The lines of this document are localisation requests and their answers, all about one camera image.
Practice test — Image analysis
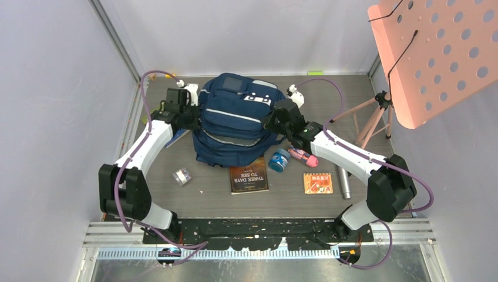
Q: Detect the navy blue backpack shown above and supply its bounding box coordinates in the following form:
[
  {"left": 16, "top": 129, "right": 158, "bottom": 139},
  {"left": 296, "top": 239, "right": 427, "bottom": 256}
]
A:
[{"left": 192, "top": 73, "right": 285, "bottom": 167}]

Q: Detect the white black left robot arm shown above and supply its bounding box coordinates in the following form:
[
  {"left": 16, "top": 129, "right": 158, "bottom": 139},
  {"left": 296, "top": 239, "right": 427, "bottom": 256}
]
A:
[{"left": 98, "top": 83, "right": 198, "bottom": 243}]

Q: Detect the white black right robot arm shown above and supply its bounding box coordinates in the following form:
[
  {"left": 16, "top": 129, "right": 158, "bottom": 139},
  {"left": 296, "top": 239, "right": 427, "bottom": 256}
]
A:
[{"left": 261, "top": 99, "right": 417, "bottom": 241}]

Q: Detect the blue green landscape book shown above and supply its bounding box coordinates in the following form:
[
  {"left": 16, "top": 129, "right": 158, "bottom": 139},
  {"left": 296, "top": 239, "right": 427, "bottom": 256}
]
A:
[{"left": 164, "top": 129, "right": 190, "bottom": 148}]

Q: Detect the blue lidded round container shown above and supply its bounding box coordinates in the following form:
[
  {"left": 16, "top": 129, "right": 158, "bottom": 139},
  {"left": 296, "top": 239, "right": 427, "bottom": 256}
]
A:
[{"left": 268, "top": 149, "right": 291, "bottom": 173}]

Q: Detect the pink pencil case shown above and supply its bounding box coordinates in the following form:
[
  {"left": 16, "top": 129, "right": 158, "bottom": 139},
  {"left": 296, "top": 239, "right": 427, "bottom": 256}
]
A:
[{"left": 287, "top": 146, "right": 319, "bottom": 167}]

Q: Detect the green tape piece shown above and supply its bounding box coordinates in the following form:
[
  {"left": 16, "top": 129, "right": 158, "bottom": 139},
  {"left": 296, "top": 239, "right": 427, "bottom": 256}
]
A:
[{"left": 307, "top": 71, "right": 324, "bottom": 76}]

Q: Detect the small clear plastic jar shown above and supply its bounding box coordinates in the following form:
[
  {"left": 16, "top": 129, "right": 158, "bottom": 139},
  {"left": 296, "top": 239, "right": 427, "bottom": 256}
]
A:
[{"left": 173, "top": 167, "right": 192, "bottom": 187}]

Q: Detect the dark Three Days book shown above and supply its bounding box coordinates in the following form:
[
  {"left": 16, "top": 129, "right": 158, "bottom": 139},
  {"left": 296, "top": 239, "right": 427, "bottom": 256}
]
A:
[{"left": 229, "top": 155, "right": 269, "bottom": 195}]

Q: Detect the orange spiral notepad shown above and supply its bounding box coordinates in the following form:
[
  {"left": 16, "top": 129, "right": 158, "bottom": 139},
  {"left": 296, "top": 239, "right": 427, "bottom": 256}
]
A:
[{"left": 303, "top": 173, "right": 333, "bottom": 194}]

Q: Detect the silver metal cylinder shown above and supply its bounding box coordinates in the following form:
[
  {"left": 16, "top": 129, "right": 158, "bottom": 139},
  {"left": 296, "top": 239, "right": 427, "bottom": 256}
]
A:
[{"left": 337, "top": 166, "right": 351, "bottom": 200}]

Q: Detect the pink perforated stand board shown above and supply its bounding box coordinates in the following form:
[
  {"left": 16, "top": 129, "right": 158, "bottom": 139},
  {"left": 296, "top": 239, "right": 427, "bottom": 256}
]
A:
[{"left": 367, "top": 1, "right": 497, "bottom": 129}]

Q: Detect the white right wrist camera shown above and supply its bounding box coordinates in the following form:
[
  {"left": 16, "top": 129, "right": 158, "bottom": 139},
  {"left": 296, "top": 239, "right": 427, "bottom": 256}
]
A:
[{"left": 287, "top": 84, "right": 304, "bottom": 108}]

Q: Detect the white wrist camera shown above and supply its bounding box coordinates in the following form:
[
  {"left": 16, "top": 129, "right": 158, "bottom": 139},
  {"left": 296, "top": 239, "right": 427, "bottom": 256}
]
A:
[
  {"left": 176, "top": 79, "right": 199, "bottom": 106},
  {"left": 287, "top": 84, "right": 304, "bottom": 108}
]

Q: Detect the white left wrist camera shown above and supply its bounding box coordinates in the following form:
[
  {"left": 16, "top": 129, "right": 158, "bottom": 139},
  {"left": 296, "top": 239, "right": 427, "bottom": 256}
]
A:
[{"left": 176, "top": 79, "right": 199, "bottom": 106}]

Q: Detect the black thin stand cable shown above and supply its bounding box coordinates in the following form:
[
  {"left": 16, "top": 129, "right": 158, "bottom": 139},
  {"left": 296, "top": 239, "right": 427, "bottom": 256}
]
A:
[{"left": 368, "top": 0, "right": 419, "bottom": 106}]

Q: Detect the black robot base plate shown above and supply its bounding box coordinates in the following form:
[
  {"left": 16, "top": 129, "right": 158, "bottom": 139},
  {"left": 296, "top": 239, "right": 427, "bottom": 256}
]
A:
[{"left": 143, "top": 218, "right": 374, "bottom": 251}]

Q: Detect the aluminium frame rail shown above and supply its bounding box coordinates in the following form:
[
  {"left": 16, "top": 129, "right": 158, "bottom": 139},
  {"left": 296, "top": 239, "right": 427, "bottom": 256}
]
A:
[{"left": 88, "top": 0, "right": 140, "bottom": 83}]

